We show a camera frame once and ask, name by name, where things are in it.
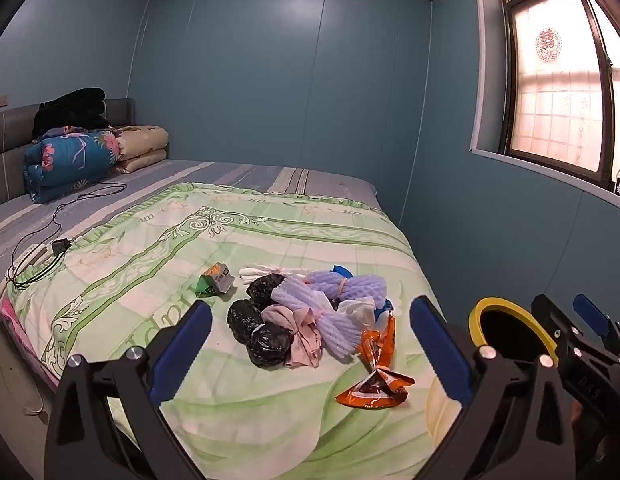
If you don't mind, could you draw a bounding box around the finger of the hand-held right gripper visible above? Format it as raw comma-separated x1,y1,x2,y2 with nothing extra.
532,294,573,349
573,294,620,366

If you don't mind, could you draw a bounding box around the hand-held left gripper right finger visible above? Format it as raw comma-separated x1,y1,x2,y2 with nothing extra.
409,296,576,480

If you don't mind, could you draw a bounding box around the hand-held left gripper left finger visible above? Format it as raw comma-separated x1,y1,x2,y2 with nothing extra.
45,301,213,480

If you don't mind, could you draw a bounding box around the yellow-rimmed black bin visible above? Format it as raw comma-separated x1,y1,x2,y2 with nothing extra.
468,297,561,368

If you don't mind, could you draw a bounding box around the orange snack wrapper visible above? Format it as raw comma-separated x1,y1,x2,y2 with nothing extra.
335,367,416,410
359,310,397,370

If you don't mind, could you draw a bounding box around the black plastic bag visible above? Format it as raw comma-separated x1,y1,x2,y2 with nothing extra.
245,323,293,369
247,273,287,307
227,299,266,342

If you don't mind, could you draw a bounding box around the green drink carton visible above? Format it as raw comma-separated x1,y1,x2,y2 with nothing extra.
196,262,236,297

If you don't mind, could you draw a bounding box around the purple foam fruit net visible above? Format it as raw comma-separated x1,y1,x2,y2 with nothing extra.
308,269,387,307
271,280,341,322
310,310,373,362

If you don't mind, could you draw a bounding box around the pink plastic bag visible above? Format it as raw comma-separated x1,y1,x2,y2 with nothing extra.
261,304,327,369

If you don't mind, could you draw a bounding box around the green floral blanket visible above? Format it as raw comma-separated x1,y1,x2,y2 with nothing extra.
0,182,463,480

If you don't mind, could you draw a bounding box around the white power strip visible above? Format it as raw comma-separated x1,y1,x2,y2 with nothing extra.
12,242,54,274

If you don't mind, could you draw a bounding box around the beige folded quilt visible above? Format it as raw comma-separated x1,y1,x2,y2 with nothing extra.
112,124,170,176

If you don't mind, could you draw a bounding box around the blue floral folded quilt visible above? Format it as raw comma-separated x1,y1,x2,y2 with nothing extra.
23,127,123,205

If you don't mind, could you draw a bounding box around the brown-framed window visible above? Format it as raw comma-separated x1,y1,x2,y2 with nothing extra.
494,0,620,187

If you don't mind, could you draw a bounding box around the black clothes pile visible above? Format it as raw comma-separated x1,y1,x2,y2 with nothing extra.
32,87,112,137

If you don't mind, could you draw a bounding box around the red paper window decoration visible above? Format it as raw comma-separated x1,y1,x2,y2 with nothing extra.
535,27,562,64

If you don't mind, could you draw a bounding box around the grey padded headboard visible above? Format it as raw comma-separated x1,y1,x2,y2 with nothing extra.
0,97,137,211

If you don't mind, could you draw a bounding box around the black cable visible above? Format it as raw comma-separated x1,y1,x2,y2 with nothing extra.
6,182,128,289

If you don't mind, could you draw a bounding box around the grey window sill frame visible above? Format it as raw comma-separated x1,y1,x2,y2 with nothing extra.
468,0,620,217

